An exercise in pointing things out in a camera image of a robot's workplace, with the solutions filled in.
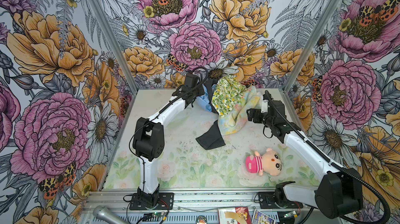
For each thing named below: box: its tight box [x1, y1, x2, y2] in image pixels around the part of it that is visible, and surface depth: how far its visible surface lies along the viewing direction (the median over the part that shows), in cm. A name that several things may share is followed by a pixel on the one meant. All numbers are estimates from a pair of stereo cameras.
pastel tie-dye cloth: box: [217, 85, 264, 136], surface depth 98 cm
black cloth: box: [195, 78, 227, 151], surface depth 97 cm
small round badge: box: [195, 215, 208, 224], surface depth 71 cm
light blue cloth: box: [195, 88, 212, 113], surface depth 95 cm
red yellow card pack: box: [217, 206, 252, 224], surface depth 69 cm
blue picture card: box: [251, 208, 276, 224], surface depth 70 cm
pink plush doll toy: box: [245, 147, 283, 177], surface depth 81 cm
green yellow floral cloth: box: [211, 75, 247, 118], surface depth 104 cm
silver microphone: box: [92, 205, 126, 224], surface depth 70 cm
